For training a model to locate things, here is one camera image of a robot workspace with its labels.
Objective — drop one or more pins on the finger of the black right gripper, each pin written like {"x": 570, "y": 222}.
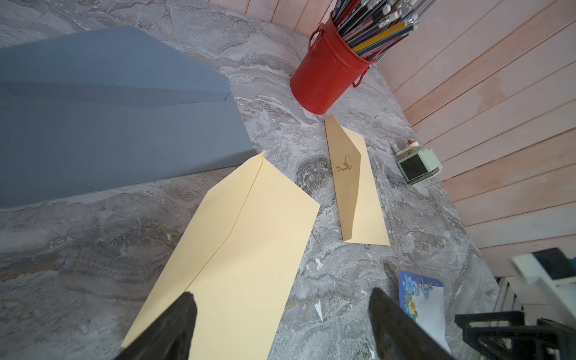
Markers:
{"x": 505, "y": 335}

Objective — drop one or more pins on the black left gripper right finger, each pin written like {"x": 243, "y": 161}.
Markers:
{"x": 396, "y": 335}

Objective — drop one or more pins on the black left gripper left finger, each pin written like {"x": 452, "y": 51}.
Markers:
{"x": 169, "y": 336}

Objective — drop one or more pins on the blue bordered letter paper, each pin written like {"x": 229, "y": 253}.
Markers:
{"x": 422, "y": 299}

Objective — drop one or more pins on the yellow envelope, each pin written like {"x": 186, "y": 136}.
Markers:
{"x": 358, "y": 203}
{"x": 238, "y": 257}

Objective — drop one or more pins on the grey paper envelope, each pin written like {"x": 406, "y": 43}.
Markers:
{"x": 110, "y": 108}

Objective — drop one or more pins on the red pencil cup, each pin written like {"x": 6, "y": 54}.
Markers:
{"x": 328, "y": 69}

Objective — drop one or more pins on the bunch of pencils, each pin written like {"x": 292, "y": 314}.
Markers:
{"x": 371, "y": 28}

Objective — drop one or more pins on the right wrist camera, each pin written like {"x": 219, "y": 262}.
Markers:
{"x": 553, "y": 273}

